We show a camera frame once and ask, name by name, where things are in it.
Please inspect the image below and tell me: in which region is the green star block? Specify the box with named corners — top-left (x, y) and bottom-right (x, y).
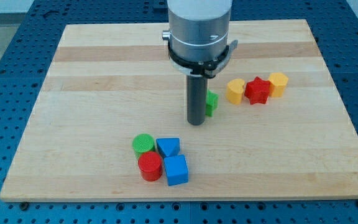
top-left (206, 90), bottom-right (219, 117)

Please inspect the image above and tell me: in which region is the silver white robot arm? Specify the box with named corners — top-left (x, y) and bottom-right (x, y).
top-left (162, 0), bottom-right (232, 62)

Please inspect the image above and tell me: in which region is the blue cube block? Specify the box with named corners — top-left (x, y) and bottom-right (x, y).
top-left (164, 154), bottom-right (189, 186)

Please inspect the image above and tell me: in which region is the red star block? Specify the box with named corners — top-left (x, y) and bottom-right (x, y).
top-left (244, 77), bottom-right (270, 105)

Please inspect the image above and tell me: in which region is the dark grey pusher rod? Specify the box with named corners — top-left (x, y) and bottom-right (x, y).
top-left (186, 76), bottom-right (208, 126)

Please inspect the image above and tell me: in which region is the blue triangle block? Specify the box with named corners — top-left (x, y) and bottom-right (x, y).
top-left (156, 138), bottom-right (180, 158)

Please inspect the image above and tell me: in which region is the green cylinder block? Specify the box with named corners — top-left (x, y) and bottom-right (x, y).
top-left (132, 133), bottom-right (155, 159)

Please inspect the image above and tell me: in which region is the red cylinder block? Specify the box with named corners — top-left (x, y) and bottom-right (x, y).
top-left (138, 151), bottom-right (162, 182)

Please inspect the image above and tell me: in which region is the yellow heart block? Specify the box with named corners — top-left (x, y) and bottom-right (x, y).
top-left (226, 78), bottom-right (245, 105)

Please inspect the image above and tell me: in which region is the yellow pentagon block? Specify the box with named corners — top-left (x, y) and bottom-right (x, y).
top-left (268, 72), bottom-right (289, 97)

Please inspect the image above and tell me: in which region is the black clamp ring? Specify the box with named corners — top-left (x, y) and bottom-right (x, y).
top-left (167, 39), bottom-right (239, 79)

